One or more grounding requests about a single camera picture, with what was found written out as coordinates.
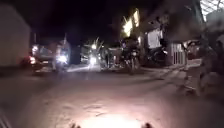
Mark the vehicle with headlight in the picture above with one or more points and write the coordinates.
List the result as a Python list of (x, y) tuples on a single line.
[(93, 60)]

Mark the parked motorcycle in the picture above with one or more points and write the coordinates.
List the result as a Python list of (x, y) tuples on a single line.
[(130, 56)]

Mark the grey asphalt road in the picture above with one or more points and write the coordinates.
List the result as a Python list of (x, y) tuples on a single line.
[(110, 93)]

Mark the motorcycle with bright headlight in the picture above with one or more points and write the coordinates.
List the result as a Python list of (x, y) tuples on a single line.
[(62, 58)]

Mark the building with lit signs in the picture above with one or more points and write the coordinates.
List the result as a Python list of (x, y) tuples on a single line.
[(156, 33)]

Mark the robot's own part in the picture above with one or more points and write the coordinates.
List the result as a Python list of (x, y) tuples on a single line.
[(146, 125), (75, 126)]

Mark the vehicle with red tail light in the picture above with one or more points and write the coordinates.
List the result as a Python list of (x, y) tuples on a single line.
[(33, 60)]

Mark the pale building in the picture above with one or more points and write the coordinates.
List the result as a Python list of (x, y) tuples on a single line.
[(13, 36)]

